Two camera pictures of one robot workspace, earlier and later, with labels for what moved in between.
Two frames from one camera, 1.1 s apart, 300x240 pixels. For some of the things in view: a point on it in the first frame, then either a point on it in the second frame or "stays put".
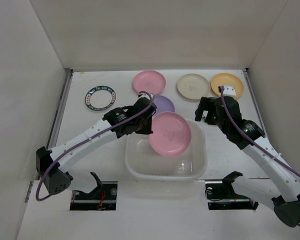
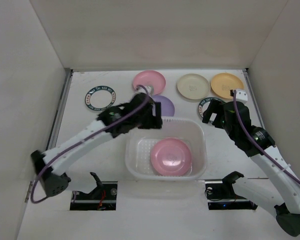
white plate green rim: [100, 98] stays put
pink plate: [171, 133] -> [171, 157]
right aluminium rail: [258, 106] stays put
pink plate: [152, 81] stays put
